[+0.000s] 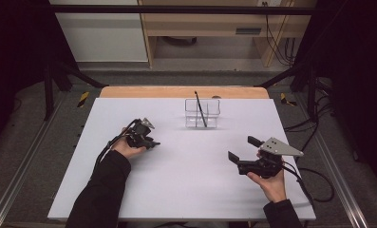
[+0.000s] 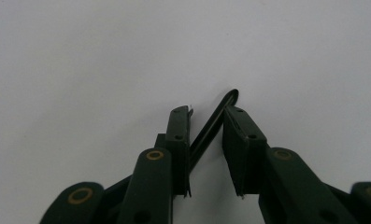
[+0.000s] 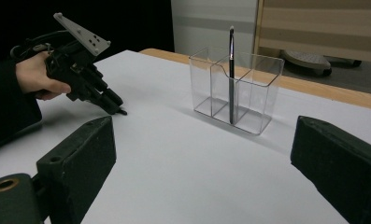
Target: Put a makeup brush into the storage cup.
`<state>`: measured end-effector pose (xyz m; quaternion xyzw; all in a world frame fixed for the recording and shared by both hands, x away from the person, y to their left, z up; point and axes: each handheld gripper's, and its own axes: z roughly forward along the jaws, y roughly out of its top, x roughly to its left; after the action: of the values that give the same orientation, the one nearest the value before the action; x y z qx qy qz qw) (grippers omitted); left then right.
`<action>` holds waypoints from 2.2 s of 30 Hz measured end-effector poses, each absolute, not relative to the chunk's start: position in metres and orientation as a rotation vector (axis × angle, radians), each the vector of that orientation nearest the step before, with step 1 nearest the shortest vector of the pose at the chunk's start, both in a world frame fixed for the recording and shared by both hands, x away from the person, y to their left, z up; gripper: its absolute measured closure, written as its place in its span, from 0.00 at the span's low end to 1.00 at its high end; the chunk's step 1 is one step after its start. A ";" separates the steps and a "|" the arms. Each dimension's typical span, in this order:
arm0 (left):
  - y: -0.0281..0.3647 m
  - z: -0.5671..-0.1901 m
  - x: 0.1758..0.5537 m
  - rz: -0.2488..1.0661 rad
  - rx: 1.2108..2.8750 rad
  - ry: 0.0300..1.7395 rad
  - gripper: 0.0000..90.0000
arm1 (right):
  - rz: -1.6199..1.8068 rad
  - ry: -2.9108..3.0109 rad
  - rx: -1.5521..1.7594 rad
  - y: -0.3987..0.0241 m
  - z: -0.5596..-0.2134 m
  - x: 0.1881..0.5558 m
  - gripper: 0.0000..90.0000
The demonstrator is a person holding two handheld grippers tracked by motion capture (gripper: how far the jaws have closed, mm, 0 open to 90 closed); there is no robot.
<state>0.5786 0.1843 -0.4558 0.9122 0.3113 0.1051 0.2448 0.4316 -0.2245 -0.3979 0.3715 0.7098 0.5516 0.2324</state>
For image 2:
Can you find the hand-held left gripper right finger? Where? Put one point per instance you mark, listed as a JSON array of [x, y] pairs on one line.
[[248, 149]]

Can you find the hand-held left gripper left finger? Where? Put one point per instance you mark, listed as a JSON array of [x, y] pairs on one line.
[[177, 149]]

